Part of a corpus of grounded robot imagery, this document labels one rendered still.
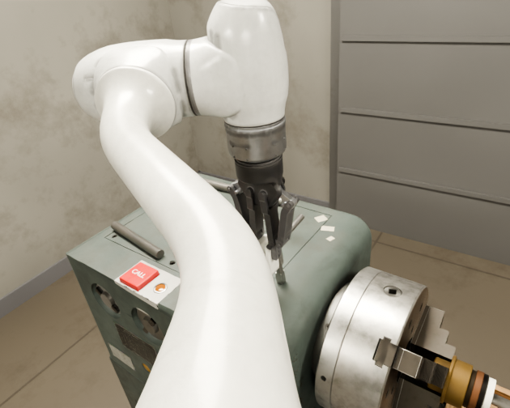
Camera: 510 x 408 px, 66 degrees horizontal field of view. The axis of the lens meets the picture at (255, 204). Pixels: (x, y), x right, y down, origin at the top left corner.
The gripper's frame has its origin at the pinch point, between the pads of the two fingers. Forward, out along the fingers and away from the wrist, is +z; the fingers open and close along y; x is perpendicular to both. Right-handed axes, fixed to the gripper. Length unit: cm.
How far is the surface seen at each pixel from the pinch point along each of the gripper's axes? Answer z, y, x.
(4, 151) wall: 37, -221, 39
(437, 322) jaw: 23.2, 26.9, 21.7
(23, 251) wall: 102, -220, 24
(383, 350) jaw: 14.9, 21.5, 2.7
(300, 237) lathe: 9.3, -3.8, 18.0
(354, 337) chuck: 14.4, 16.3, 2.2
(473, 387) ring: 23.4, 36.0, 10.0
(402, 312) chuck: 11.1, 22.3, 9.4
